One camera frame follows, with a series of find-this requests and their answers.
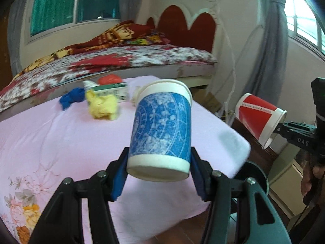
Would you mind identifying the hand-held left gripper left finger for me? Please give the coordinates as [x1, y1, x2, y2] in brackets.
[25, 146, 129, 244]

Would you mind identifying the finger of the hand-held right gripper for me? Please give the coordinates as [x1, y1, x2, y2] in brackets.
[275, 123, 300, 141]
[283, 122, 316, 133]

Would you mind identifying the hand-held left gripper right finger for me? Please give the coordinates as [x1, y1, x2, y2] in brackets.
[190, 146, 292, 244]

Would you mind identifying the red paper cup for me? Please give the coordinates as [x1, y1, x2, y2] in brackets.
[235, 93, 287, 150]

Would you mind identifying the black plastic trash bin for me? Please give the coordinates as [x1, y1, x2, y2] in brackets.
[230, 161, 270, 234]

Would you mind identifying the blue patterned paper cup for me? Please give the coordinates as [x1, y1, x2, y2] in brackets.
[126, 79, 193, 183]

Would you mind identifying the blue cloth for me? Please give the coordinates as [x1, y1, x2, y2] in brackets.
[59, 88, 85, 111]

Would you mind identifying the red plastic bag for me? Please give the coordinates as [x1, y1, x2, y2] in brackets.
[98, 74, 122, 85]

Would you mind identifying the person's right hand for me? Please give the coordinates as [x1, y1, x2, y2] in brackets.
[301, 158, 318, 197]

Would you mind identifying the cream cabinet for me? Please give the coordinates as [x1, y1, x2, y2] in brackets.
[269, 155, 305, 219]

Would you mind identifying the cardboard box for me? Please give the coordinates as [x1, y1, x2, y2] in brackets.
[193, 91, 224, 113]

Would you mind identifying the grey curtain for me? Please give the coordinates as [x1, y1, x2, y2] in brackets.
[8, 0, 33, 64]
[256, 0, 290, 99]
[118, 0, 143, 26]

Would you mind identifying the green and white box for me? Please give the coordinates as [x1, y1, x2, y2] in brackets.
[91, 82, 129, 102]

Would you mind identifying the bright side window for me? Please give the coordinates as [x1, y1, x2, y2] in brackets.
[284, 0, 325, 54]

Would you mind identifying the floral mattress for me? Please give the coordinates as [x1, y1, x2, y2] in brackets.
[0, 43, 217, 115]

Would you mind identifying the red printed blanket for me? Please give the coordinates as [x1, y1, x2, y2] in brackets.
[18, 20, 153, 77]

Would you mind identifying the red heart-shaped headboard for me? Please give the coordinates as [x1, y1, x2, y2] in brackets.
[146, 4, 219, 54]

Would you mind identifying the colourful pillow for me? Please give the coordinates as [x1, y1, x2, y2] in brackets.
[131, 29, 170, 46]

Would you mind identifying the large green-tinted window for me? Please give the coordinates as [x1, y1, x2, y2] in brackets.
[28, 0, 122, 40]

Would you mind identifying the white bed frame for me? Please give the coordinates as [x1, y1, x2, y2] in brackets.
[175, 63, 214, 89]

